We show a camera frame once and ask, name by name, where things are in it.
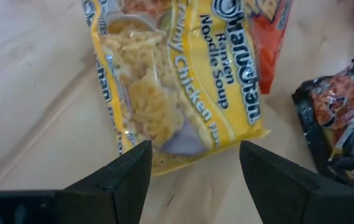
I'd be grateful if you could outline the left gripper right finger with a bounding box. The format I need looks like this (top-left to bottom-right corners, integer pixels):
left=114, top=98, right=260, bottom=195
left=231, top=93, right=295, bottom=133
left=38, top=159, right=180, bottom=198
left=239, top=139, right=354, bottom=224

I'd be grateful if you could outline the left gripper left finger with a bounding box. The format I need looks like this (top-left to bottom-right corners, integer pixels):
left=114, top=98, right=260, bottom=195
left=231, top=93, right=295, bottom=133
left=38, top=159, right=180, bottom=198
left=0, top=139, right=153, bottom=224

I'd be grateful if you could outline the black Maruchan noodle pack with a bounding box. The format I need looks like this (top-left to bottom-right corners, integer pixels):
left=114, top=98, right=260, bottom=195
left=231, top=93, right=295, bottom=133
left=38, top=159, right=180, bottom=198
left=291, top=55, right=354, bottom=192

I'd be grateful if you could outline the yellow Maruchan noodle pack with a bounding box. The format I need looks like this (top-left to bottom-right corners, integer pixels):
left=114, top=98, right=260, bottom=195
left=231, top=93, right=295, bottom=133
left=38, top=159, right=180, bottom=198
left=82, top=0, right=271, bottom=177

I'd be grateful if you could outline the red Maruchan noodle pack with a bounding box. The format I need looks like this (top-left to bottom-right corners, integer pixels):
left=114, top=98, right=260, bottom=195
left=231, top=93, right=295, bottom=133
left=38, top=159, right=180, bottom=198
left=243, top=0, right=293, bottom=95

